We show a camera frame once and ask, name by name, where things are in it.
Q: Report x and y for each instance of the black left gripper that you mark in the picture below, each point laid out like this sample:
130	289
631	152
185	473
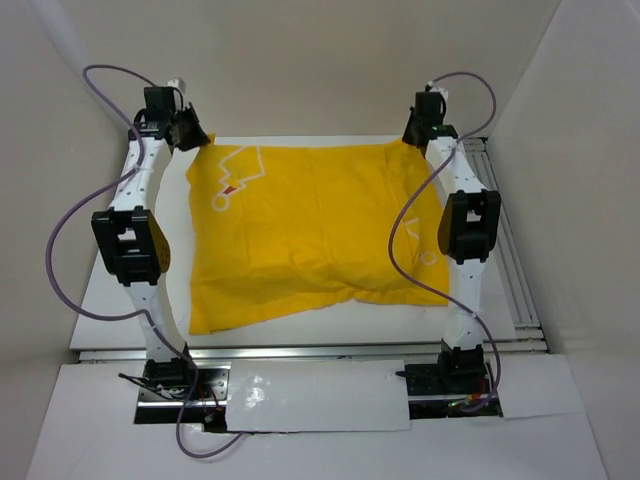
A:
196	137

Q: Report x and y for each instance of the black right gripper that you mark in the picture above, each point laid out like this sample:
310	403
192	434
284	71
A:
408	136

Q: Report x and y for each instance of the yellow printed pillowcase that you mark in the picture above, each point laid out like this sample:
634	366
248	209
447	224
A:
284	230

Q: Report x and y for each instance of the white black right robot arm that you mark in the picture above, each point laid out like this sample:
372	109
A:
466	235

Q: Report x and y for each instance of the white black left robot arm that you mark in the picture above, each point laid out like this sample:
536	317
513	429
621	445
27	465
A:
132	244

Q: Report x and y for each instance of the white cover sheet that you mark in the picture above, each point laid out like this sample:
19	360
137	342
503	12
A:
316	396

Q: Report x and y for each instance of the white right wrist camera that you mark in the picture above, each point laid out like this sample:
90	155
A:
434	88

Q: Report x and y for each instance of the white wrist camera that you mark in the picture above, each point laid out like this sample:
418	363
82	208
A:
434	88
178	83

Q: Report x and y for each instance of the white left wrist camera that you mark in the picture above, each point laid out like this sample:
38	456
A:
178	83

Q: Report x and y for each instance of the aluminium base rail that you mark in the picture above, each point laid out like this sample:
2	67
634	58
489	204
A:
428	396

